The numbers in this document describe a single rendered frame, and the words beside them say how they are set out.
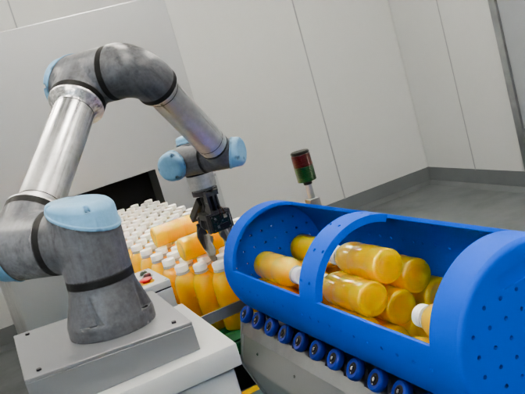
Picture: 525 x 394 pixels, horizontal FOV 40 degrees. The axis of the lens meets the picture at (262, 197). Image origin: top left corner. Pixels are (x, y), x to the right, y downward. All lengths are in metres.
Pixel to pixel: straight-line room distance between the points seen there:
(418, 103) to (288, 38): 1.41
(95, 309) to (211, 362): 0.21
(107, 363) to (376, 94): 5.84
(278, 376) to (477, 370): 0.77
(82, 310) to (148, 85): 0.51
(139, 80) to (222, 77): 4.72
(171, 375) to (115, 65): 0.64
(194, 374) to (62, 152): 0.50
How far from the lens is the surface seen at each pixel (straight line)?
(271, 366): 1.78
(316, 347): 1.55
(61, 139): 1.44
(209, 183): 1.93
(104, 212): 1.22
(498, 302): 1.07
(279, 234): 1.83
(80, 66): 1.54
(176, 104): 1.58
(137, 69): 1.50
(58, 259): 1.25
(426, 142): 7.06
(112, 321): 1.23
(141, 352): 1.20
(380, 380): 1.36
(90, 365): 1.19
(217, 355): 1.19
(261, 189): 6.33
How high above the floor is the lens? 1.57
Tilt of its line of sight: 10 degrees down
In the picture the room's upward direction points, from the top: 16 degrees counter-clockwise
